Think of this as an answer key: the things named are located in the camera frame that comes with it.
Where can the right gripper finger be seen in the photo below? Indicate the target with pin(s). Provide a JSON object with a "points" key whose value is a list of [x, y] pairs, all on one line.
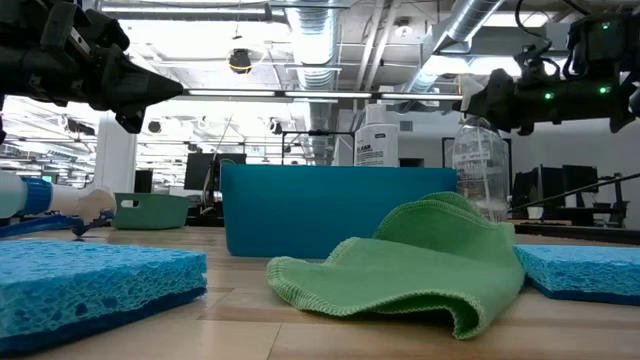
{"points": [[492, 97]]}

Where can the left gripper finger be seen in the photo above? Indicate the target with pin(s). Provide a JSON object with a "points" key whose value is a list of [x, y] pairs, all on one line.
{"points": [[135, 101], [125, 75]]}

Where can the clear spray bottle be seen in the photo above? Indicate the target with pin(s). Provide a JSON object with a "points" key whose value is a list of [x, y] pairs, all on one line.
{"points": [[480, 165]]}

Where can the white labelled bottle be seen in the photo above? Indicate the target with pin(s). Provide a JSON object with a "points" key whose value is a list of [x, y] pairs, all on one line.
{"points": [[376, 145]]}

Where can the blue-trigger spray bottle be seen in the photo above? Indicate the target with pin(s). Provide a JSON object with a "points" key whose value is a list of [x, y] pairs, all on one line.
{"points": [[37, 196]]}

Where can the blue sponge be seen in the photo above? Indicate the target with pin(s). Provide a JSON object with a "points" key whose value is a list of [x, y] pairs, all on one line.
{"points": [[580, 270], [100, 280]]}

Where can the light green cloth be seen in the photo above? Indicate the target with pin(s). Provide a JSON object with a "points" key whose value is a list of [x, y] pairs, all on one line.
{"points": [[400, 270]]}

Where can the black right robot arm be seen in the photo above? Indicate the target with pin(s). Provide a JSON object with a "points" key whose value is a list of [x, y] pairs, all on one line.
{"points": [[590, 95]]}

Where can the white pillar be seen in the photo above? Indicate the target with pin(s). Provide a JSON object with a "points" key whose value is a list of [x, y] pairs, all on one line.
{"points": [[115, 150]]}

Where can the black box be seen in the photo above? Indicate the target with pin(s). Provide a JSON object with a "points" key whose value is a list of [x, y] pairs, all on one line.
{"points": [[143, 181]]}

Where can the black monitor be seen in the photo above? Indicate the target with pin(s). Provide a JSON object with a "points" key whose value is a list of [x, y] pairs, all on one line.
{"points": [[200, 172], [580, 177]]}

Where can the white cup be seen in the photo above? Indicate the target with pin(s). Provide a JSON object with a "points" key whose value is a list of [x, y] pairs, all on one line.
{"points": [[535, 212]]}

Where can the large teal basket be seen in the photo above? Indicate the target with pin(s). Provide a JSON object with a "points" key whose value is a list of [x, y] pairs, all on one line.
{"points": [[227, 162]]}

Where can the small teal bin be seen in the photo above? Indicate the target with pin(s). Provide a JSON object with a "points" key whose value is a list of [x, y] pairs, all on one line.
{"points": [[160, 212]]}

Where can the long light bar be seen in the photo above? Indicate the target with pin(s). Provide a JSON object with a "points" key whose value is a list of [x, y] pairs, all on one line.
{"points": [[325, 95]]}

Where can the blue plastic bin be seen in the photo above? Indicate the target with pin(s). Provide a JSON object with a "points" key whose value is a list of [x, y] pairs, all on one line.
{"points": [[300, 210]]}

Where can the narrow silver duct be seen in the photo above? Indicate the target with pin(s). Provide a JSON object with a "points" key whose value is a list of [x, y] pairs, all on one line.
{"points": [[470, 20]]}

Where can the wide ribbed silver duct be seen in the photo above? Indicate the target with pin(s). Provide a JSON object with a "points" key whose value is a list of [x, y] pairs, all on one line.
{"points": [[312, 40]]}

